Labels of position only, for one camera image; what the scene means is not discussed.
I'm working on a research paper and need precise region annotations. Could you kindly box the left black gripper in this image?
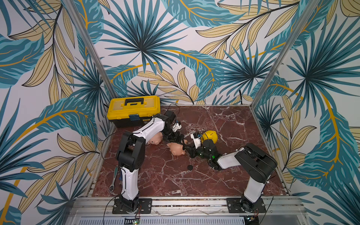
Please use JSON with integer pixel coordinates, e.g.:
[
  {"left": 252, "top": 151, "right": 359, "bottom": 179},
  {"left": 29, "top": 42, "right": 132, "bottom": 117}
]
[{"left": 162, "top": 127, "right": 185, "bottom": 145}]

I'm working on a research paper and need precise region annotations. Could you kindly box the pink piggy bank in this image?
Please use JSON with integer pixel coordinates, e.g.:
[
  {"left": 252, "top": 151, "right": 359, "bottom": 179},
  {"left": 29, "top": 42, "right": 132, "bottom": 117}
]
[
  {"left": 167, "top": 142, "right": 186, "bottom": 156},
  {"left": 147, "top": 132, "right": 163, "bottom": 145}
]

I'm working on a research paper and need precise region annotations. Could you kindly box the silver ratchet wrench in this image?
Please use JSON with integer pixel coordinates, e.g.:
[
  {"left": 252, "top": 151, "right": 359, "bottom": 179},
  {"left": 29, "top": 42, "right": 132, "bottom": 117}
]
[{"left": 109, "top": 166, "right": 119, "bottom": 192}]

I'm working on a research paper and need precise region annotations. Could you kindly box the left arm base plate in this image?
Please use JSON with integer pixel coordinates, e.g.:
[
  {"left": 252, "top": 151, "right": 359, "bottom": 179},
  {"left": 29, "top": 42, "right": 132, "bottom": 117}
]
[{"left": 112, "top": 197, "right": 152, "bottom": 215}]

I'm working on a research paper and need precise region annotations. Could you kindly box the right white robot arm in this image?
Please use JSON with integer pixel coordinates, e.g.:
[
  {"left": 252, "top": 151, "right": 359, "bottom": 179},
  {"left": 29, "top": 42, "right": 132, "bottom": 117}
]
[{"left": 182, "top": 139, "right": 278, "bottom": 213}]

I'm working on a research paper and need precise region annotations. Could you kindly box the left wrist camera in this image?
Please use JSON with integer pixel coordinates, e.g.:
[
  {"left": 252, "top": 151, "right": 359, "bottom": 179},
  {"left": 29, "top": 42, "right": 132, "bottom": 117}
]
[{"left": 172, "top": 122, "right": 182, "bottom": 132}]

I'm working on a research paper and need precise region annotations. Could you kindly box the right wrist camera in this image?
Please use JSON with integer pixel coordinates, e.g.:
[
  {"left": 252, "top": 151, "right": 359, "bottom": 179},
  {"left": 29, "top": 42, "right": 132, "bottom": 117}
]
[{"left": 190, "top": 132, "right": 202, "bottom": 149}]

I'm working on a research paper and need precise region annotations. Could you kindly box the aluminium front rail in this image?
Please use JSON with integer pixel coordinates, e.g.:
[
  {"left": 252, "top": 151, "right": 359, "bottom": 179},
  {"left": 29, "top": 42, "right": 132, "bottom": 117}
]
[{"left": 69, "top": 196, "right": 308, "bottom": 217}]

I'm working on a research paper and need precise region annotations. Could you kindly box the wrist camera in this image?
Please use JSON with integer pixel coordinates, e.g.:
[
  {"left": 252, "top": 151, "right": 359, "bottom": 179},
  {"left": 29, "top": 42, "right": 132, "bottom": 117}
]
[
  {"left": 190, "top": 132, "right": 202, "bottom": 149},
  {"left": 172, "top": 122, "right": 182, "bottom": 132}
]

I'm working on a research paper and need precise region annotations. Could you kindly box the yellow black toolbox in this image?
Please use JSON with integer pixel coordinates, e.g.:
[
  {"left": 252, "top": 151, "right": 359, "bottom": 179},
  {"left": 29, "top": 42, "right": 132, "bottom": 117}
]
[{"left": 107, "top": 95, "right": 160, "bottom": 128}]

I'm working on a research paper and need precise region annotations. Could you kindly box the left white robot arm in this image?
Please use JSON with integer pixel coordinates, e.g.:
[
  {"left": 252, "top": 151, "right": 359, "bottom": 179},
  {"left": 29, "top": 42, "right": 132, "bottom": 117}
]
[{"left": 116, "top": 110, "right": 186, "bottom": 212}]

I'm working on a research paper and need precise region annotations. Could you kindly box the yellow piggy bank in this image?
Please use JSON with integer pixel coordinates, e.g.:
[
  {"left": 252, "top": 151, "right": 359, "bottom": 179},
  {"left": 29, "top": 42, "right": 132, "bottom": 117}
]
[{"left": 201, "top": 130, "right": 218, "bottom": 144}]

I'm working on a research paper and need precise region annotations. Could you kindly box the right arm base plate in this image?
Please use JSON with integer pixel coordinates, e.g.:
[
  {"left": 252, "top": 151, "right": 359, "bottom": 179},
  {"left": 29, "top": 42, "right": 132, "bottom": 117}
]
[{"left": 226, "top": 197, "right": 266, "bottom": 213}]

